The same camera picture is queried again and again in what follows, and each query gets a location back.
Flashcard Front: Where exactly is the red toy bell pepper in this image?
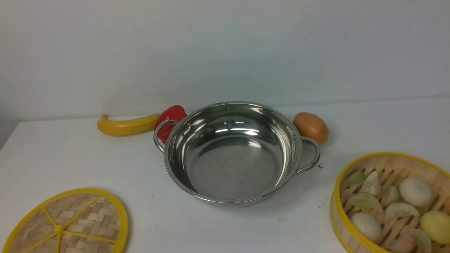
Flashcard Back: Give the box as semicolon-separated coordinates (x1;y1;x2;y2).
155;105;187;144

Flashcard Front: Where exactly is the small green dumpling centre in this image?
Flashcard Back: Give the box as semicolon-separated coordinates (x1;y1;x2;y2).
382;186;401;207

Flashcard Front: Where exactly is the brown toy potato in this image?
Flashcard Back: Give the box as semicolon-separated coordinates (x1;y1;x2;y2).
293;112;329;145

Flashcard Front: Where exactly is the white toy bun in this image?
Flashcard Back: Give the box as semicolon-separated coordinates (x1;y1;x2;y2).
399;177;433;207
350;212;381;244

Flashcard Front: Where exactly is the white toy bun upper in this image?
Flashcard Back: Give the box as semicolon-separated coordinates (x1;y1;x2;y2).
399;177;433;207

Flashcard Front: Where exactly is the white toy bun lower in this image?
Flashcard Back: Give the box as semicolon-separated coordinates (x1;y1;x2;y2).
350;212;381;244

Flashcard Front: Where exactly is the pink toy dumpling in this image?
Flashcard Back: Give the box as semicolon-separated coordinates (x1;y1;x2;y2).
390;234;416;253

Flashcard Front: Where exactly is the bamboo steamer basket yellow rim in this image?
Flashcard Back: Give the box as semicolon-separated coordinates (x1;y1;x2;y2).
330;152;450;253

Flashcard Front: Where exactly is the yellow toy bun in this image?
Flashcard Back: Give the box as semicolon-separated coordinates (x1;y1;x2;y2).
420;211;450;245

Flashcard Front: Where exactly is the green dumpling bottom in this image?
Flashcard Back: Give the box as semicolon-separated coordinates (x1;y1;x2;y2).
400;226;432;253

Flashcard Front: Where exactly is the stainless steel pot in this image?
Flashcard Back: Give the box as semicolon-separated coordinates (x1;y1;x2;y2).
153;101;321;206

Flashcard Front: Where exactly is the white dumpling upright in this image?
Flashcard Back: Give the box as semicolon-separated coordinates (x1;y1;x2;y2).
359;171;381;196

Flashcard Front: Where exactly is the woven bamboo steamer lid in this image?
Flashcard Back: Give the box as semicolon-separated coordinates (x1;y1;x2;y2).
2;188;130;253

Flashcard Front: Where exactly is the cream dumpling centre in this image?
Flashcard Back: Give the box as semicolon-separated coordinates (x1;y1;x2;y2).
385;203;420;221

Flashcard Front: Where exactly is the yellow toy banana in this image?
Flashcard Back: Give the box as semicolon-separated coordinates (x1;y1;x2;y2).
97;113;161;137

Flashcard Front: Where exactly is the pale green dumpling top left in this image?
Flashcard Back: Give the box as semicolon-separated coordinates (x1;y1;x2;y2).
344;171;366;187

